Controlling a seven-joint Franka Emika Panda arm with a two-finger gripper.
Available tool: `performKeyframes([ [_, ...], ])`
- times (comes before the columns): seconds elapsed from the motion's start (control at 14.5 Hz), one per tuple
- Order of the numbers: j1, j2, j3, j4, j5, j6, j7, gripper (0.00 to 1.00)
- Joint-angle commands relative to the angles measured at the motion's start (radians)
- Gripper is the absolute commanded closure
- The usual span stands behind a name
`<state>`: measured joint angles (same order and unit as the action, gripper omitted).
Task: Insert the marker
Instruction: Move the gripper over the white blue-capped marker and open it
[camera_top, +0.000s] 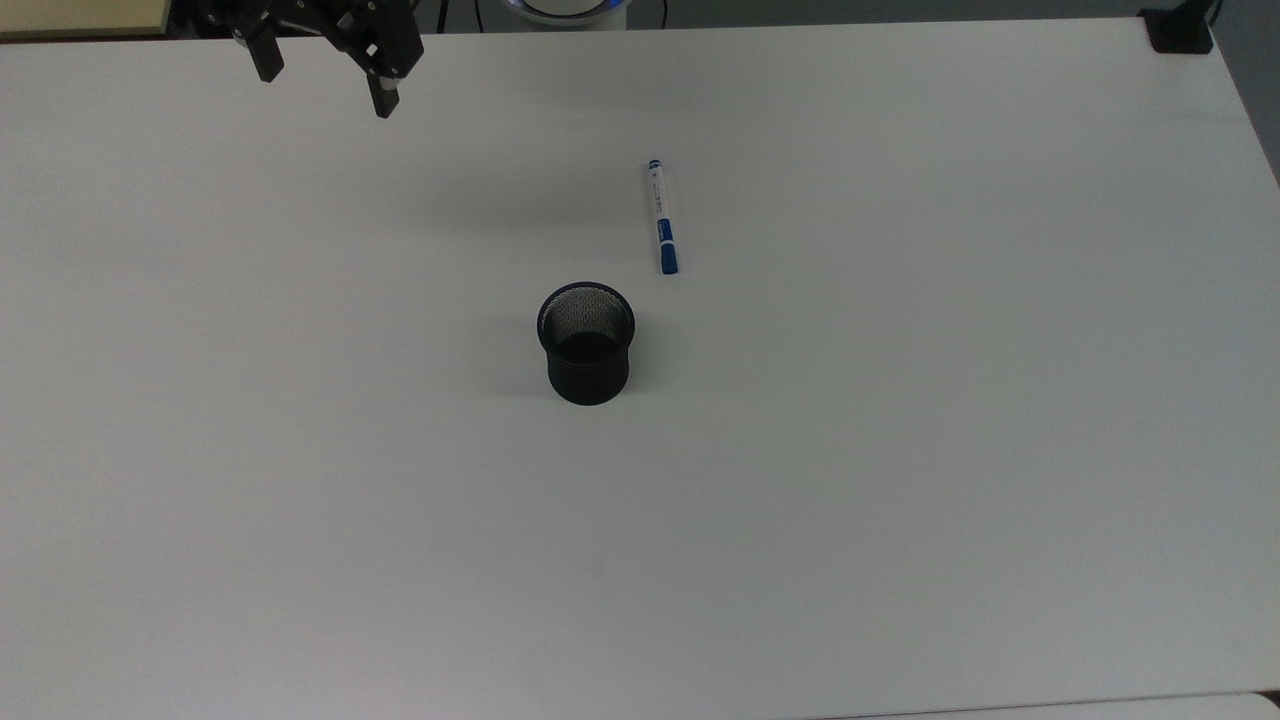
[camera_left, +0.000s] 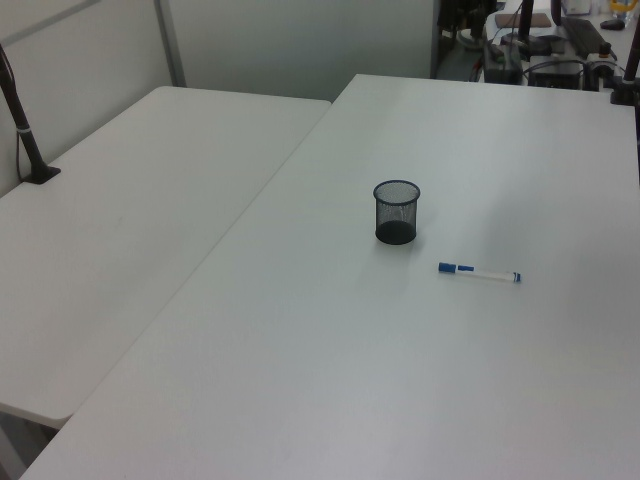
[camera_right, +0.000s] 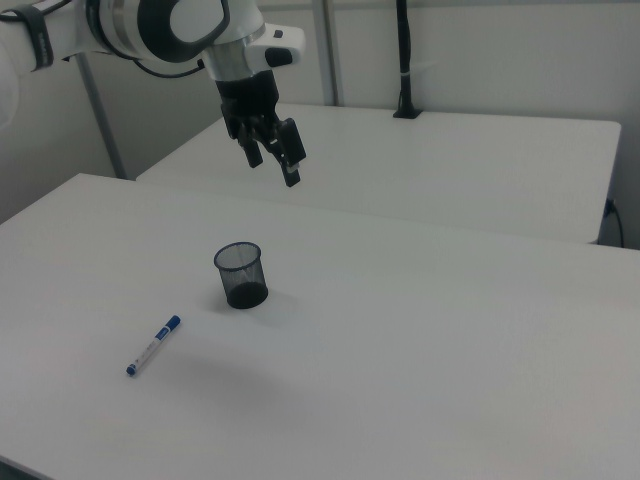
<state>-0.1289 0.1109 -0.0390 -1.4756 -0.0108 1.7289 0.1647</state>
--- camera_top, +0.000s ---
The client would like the black mesh pen cup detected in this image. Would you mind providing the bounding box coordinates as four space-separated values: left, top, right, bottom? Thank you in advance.
536 281 638 408

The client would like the beige board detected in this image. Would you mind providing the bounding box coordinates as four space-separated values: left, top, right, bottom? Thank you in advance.
0 0 173 41

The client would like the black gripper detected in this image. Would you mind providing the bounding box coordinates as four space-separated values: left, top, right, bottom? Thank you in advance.
194 0 426 120

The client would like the black camera stand with clamp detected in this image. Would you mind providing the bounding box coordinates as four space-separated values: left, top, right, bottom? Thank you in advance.
1139 0 1223 55

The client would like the blue and white marker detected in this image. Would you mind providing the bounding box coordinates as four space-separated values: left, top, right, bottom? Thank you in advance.
646 158 681 276

